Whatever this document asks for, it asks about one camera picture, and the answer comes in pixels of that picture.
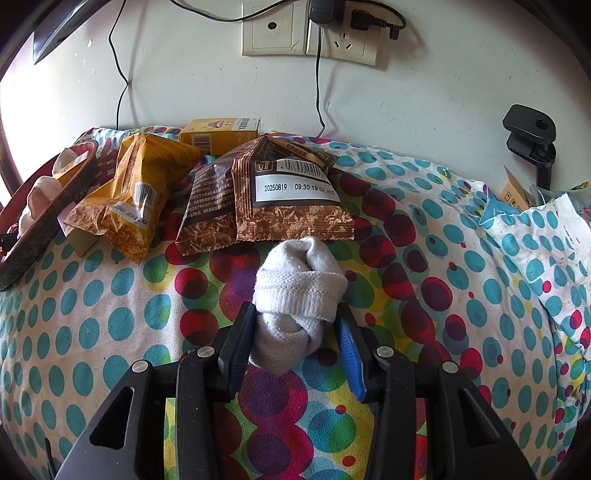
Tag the polka dot blanket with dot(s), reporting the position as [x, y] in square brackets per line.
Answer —
[415, 277]

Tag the yellow cardboard box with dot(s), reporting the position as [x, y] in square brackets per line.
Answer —
[83, 242]
[207, 134]

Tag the white wall outlet plate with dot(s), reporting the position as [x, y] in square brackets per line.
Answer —
[272, 32]

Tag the white wall power socket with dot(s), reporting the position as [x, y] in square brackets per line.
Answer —
[346, 48]

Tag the black power adapter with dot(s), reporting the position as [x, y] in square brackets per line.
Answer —
[325, 11]

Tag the black angled plug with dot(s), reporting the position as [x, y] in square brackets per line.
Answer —
[364, 19]

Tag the yellow snack bag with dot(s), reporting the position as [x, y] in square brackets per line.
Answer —
[134, 184]

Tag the small brown cardboard box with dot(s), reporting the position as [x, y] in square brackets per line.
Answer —
[517, 194]

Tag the black clip mount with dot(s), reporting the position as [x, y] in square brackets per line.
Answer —
[526, 124]

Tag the printed plastic bag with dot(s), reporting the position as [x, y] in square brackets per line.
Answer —
[554, 194]

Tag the red round tray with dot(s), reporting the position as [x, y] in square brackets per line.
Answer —
[46, 240]

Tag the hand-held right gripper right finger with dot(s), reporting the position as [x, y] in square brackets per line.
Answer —
[351, 360]

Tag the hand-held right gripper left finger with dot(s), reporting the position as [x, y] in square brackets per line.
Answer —
[240, 337]

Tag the brown snack bag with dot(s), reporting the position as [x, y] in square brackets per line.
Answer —
[295, 217]
[207, 207]

